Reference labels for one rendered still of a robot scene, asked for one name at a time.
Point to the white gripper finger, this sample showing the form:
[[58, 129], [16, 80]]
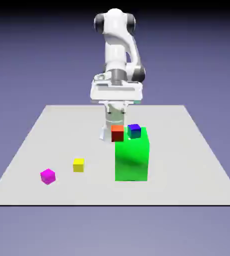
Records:
[[107, 108], [124, 108]]

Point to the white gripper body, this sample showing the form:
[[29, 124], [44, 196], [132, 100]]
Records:
[[116, 94]]

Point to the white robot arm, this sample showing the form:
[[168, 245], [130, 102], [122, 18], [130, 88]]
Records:
[[115, 40]]

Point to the small magenta cube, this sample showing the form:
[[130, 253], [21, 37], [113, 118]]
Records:
[[48, 176]]

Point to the small blue cube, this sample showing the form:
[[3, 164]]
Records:
[[134, 131]]

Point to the small red cube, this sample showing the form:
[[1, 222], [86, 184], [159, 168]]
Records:
[[117, 133]]

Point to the large green box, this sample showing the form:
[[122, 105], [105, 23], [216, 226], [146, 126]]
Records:
[[131, 160]]

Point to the small yellow cube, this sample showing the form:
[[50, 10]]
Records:
[[78, 165]]

